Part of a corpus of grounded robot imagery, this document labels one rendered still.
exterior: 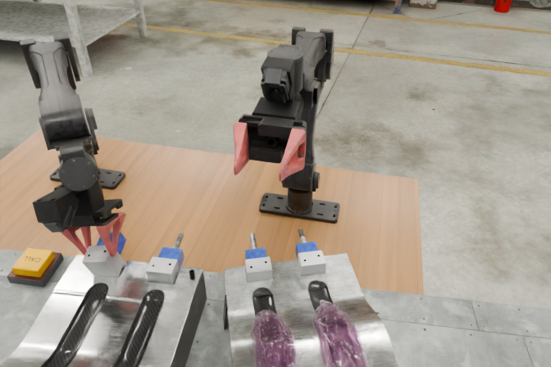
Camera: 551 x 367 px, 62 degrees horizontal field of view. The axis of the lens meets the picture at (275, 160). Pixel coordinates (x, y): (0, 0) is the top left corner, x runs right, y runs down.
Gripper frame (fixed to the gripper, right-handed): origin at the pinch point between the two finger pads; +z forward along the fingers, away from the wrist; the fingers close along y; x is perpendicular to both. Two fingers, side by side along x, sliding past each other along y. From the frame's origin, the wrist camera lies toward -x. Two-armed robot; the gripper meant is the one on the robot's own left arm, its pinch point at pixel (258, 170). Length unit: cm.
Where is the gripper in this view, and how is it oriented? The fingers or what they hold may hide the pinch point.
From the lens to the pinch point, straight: 62.8
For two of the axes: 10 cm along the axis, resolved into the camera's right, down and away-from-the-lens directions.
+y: 9.7, 1.3, -1.8
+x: 0.1, 8.0, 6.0
